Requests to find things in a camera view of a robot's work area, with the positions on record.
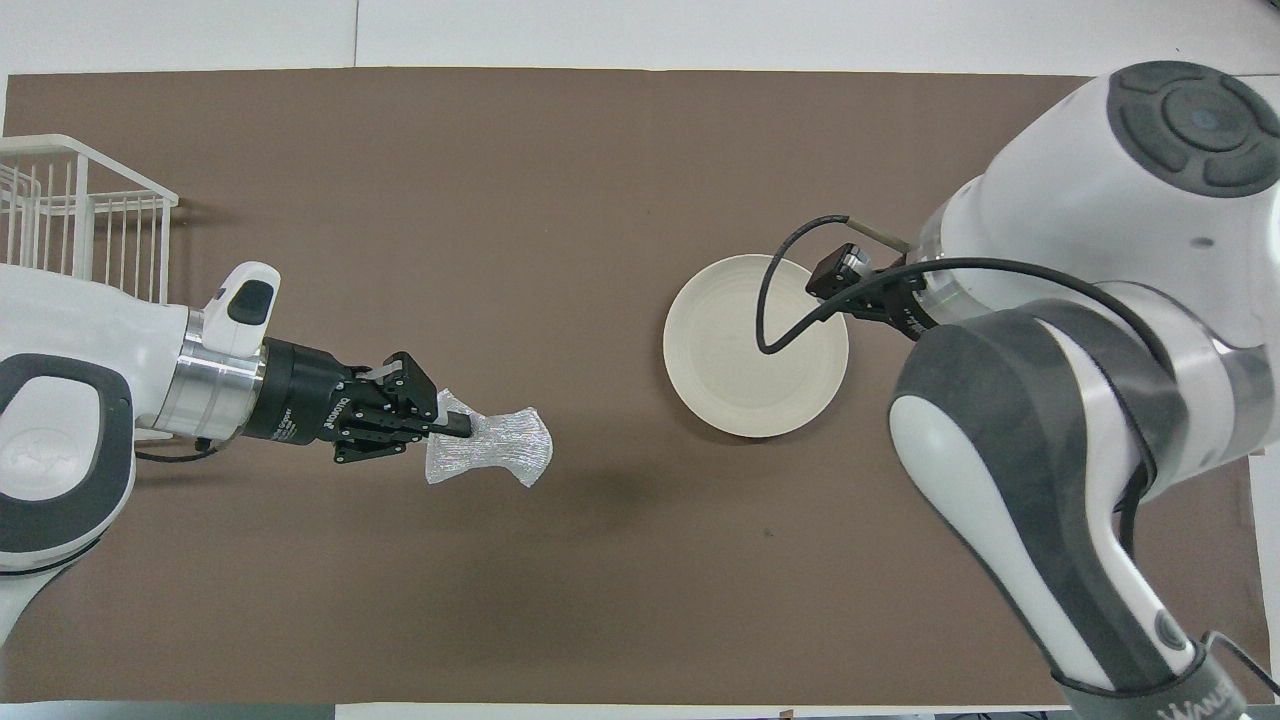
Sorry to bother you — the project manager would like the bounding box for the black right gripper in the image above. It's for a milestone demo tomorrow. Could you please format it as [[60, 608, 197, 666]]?
[[808, 244, 941, 343]]

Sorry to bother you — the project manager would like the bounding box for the brown table mat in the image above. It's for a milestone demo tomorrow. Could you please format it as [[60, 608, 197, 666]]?
[[0, 68, 1276, 706]]

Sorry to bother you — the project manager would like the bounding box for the white wire dish rack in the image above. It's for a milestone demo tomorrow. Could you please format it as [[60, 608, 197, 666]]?
[[0, 135, 179, 306]]

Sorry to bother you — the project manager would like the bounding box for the cream round plate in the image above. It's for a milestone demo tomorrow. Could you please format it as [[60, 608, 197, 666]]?
[[663, 254, 850, 439]]

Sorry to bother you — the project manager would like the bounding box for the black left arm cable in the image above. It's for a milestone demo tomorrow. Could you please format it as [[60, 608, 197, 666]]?
[[130, 435, 216, 463]]

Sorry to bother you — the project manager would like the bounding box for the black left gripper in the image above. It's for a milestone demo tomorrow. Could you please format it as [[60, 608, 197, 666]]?
[[245, 340, 473, 465]]

